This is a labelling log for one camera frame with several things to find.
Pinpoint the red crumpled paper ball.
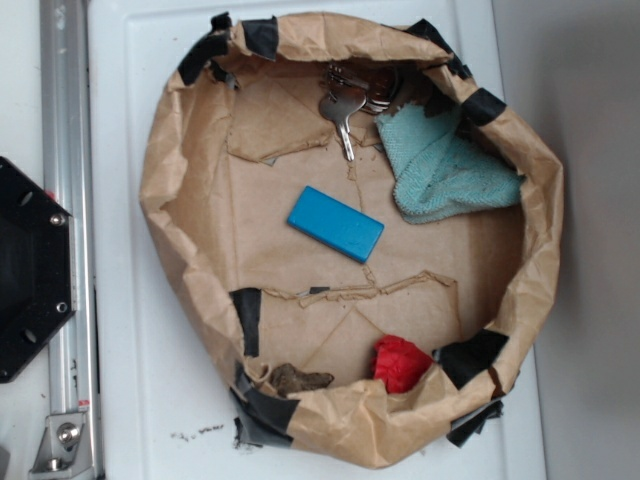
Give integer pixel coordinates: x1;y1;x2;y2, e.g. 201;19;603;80
371;335;434;394

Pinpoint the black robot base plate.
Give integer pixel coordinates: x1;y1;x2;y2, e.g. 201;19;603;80
0;157;74;384

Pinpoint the teal folded cloth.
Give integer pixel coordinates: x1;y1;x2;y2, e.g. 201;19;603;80
375;104;523;224

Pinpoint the white tray board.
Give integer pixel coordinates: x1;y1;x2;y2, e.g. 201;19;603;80
88;1;546;479

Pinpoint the metal corner bracket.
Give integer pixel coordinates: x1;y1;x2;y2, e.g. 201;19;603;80
28;412;96;479

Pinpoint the blue rectangular block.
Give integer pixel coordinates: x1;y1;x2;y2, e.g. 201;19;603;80
287;186;384;263

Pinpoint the aluminium rail profile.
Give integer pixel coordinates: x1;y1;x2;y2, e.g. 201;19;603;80
39;1;105;479

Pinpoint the silver key bunch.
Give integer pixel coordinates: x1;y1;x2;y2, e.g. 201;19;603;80
319;62;401;162

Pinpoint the brown paper bin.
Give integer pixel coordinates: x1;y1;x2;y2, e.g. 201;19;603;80
140;13;563;468

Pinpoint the brown rock piece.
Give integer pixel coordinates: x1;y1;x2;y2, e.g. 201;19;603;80
269;363;335;397

